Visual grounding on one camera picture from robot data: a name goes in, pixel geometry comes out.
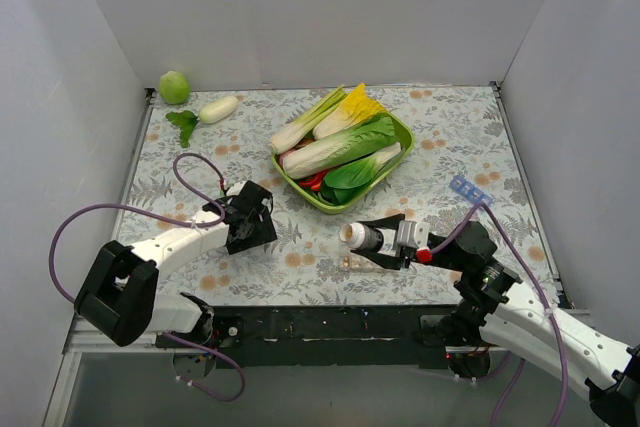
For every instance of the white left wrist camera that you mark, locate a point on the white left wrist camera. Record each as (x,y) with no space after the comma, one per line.
(235,189)

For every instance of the green leek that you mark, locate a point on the green leek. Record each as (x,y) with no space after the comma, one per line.
(292,133)

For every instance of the clear weekly pill organizer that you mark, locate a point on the clear weekly pill organizer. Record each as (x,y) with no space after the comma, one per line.
(351,262)

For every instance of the lime green vegetable tray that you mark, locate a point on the lime green vegetable tray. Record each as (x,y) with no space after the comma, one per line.
(335,201)

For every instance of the yellow napa cabbage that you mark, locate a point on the yellow napa cabbage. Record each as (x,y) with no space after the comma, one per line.
(355,108)

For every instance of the green bok choy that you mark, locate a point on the green bok choy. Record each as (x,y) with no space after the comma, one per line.
(362,171)

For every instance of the white radish with leaves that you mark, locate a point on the white radish with leaves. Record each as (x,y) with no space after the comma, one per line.
(213,112)

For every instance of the floral patterned table mat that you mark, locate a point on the floral patterned table mat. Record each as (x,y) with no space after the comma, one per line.
(370,196)

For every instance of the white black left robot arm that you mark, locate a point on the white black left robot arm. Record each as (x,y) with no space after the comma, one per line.
(119,295)

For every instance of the white pill bottle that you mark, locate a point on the white pill bottle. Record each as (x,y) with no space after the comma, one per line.
(358,236)

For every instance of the blue pill organizer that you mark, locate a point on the blue pill organizer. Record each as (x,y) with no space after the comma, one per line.
(468,190)

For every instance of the green round cabbage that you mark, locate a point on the green round cabbage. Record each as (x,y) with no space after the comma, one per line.
(174,88)

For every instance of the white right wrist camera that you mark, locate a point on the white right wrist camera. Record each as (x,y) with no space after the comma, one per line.
(412,235)

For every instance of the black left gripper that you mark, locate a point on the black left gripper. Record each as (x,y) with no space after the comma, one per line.
(257,223)

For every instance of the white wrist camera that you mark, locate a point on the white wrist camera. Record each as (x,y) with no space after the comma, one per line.
(235,189)
(412,235)

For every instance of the red chili pepper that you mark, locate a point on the red chili pepper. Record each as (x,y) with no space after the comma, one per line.
(314,182)

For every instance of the green napa cabbage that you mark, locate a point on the green napa cabbage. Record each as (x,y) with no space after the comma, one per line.
(341,147)

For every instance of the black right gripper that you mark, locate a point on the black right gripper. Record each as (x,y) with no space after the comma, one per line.
(397,248)

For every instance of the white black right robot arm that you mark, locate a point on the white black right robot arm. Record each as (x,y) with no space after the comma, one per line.
(499,308)

